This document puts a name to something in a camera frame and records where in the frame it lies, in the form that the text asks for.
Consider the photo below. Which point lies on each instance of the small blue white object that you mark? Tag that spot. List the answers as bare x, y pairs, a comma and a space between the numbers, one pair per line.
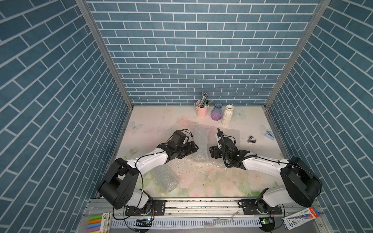
270, 135

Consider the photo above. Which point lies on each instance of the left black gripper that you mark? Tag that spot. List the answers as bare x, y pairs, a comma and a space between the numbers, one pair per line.
188, 150

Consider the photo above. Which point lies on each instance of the purple vase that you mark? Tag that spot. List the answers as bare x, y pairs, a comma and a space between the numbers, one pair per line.
217, 114

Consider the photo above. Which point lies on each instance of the small black metal clip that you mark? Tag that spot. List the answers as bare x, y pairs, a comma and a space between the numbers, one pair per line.
251, 139

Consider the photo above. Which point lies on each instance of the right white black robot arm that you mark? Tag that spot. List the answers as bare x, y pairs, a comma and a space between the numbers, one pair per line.
300, 184

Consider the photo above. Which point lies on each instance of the white red blue box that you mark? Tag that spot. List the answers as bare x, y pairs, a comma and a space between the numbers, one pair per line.
300, 218

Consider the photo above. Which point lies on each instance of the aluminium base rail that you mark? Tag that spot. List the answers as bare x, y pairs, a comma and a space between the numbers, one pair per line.
191, 207

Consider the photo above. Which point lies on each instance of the bubble vase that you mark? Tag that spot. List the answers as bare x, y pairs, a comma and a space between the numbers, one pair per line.
201, 140
165, 178

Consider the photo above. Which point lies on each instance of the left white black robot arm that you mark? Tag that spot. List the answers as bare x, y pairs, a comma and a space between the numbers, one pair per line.
118, 185

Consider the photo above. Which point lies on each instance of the pens in cup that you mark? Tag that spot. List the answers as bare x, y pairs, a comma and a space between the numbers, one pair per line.
204, 100

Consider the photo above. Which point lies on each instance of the pink pen cup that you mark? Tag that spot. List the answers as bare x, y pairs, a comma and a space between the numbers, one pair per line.
201, 112

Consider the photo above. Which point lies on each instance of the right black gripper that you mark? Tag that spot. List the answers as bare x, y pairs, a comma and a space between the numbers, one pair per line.
213, 150

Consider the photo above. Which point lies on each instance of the cream ribbed cylinder vase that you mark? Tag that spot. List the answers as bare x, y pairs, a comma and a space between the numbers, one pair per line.
227, 116

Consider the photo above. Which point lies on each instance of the white slotted cable duct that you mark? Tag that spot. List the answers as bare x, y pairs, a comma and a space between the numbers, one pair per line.
188, 223

